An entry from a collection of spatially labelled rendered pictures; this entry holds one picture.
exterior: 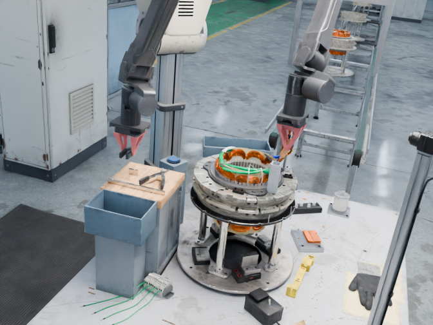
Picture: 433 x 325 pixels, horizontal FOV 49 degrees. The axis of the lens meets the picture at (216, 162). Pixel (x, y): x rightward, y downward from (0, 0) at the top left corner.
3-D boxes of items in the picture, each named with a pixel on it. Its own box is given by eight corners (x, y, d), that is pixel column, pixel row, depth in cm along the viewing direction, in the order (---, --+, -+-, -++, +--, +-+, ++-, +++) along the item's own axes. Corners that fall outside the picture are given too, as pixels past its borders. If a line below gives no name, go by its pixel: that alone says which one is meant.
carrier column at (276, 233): (274, 269, 154) (283, 213, 146) (266, 267, 155) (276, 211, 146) (275, 264, 156) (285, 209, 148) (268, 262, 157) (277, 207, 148)
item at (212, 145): (258, 204, 196) (267, 140, 184) (261, 218, 186) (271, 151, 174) (197, 200, 194) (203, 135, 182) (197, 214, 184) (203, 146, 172)
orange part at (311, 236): (321, 243, 172) (321, 240, 171) (307, 243, 171) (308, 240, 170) (315, 232, 178) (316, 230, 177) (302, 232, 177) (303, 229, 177)
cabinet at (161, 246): (156, 282, 146) (160, 208, 135) (101, 267, 150) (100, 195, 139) (178, 248, 163) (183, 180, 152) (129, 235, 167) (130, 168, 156)
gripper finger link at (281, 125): (303, 148, 135) (308, 116, 132) (296, 155, 128) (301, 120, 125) (279, 143, 137) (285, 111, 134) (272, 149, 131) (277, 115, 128)
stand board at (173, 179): (160, 209, 135) (161, 202, 134) (99, 195, 139) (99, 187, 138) (184, 180, 153) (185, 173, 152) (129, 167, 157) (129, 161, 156)
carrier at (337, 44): (325, 64, 448) (331, 31, 435) (362, 74, 424) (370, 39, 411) (300, 68, 422) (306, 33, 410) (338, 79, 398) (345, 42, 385)
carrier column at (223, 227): (221, 276, 148) (228, 218, 140) (213, 274, 149) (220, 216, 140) (223, 271, 150) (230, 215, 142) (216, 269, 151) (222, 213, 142)
